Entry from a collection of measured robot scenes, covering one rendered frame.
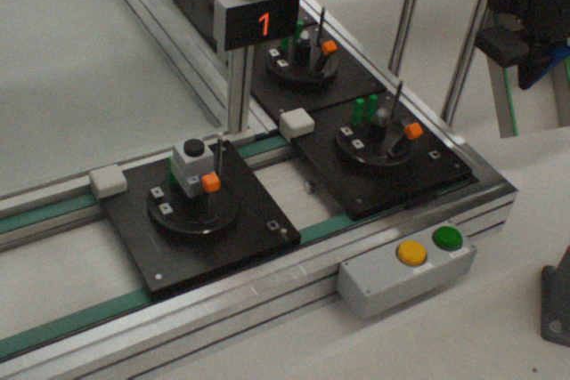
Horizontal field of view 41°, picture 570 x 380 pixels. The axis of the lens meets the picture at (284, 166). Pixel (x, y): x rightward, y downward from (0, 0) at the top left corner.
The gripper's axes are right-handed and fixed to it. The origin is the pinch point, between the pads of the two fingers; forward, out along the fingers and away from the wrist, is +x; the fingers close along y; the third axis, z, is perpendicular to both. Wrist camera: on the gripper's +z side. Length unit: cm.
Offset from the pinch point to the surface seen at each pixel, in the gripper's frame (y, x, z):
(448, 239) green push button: 7.1, 28.2, -2.4
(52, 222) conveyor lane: 58, 32, 29
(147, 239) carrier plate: 48, 28, 17
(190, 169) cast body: 40.5, 18.3, 17.9
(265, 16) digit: 23.6, 3.8, 29.0
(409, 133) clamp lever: 5.9, 19.1, 12.3
